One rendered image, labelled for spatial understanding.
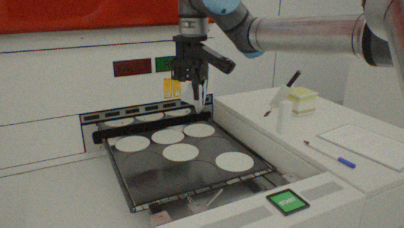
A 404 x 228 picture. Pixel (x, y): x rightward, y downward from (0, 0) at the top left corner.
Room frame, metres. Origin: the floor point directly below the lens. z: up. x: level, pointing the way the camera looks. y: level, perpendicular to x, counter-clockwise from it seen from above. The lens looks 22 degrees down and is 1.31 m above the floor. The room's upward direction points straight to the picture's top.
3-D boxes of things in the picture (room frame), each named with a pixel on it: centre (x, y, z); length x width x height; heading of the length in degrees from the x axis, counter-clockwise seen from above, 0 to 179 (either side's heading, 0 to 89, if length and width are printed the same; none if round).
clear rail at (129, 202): (0.67, 0.22, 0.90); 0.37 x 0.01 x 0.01; 26
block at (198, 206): (0.49, -0.01, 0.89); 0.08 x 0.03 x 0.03; 26
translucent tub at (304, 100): (0.89, -0.30, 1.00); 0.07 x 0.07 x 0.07; 26
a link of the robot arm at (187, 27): (0.80, 0.02, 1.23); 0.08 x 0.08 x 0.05
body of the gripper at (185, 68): (0.80, 0.03, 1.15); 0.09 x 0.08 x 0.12; 70
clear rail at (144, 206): (0.59, -0.02, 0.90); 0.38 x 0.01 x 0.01; 116
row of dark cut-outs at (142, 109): (0.94, 0.16, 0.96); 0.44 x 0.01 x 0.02; 116
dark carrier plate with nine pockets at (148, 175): (0.75, 0.06, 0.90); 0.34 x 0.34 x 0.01; 26
